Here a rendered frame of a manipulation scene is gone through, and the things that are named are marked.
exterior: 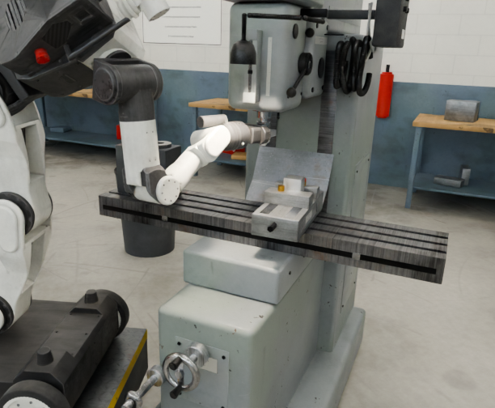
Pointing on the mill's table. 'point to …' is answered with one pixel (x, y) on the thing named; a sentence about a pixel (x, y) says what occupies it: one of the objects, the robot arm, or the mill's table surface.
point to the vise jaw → (289, 197)
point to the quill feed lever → (302, 71)
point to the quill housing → (268, 55)
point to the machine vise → (286, 217)
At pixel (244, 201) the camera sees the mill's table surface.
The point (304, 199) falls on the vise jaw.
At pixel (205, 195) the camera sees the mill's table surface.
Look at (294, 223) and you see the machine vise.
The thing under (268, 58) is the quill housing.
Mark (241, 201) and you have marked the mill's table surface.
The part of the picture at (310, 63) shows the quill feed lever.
